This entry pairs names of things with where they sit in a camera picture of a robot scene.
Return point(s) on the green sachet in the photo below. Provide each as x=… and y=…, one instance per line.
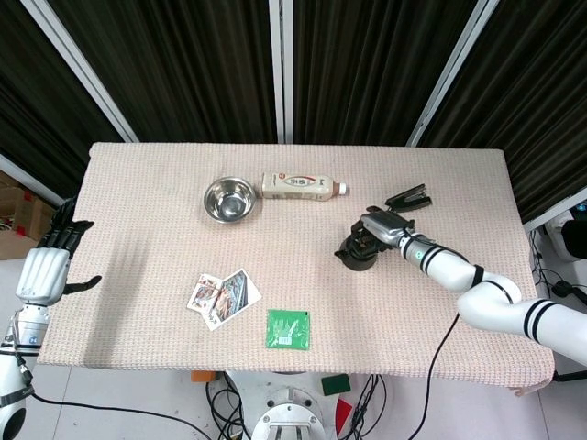
x=288, y=330

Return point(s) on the white partition frame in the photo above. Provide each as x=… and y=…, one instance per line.
x=451, y=73
x=557, y=208
x=27, y=176
x=78, y=64
x=280, y=69

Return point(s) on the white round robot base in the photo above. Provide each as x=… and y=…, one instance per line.
x=289, y=412

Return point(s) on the beige woven tablecloth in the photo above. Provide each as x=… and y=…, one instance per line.
x=298, y=293

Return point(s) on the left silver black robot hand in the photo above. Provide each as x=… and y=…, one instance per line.
x=43, y=275

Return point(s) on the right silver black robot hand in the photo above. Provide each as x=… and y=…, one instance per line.
x=387, y=227

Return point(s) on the black stapler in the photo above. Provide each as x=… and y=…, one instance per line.
x=413, y=197

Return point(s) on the beige milk tea bottle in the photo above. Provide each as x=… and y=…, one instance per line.
x=298, y=185

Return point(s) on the black and white device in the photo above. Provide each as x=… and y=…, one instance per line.
x=575, y=238

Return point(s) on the green block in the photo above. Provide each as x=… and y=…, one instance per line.
x=335, y=384

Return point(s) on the cardboard box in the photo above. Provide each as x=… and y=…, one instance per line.
x=23, y=206

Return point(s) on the dragon picture postcard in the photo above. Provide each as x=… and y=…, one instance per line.
x=238, y=293

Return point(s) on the playing card deck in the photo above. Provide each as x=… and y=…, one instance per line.
x=202, y=295

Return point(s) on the black power plug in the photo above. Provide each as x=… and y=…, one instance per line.
x=563, y=289

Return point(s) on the black teapot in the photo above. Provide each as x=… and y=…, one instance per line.
x=360, y=261

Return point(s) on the black curtain panel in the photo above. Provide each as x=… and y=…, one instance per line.
x=27, y=91
x=183, y=69
x=367, y=69
x=541, y=91

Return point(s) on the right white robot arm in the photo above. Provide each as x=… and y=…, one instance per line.
x=495, y=302

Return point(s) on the stainless steel bowl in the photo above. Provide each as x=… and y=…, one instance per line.
x=229, y=201

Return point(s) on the orange block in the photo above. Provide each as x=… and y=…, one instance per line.
x=202, y=376

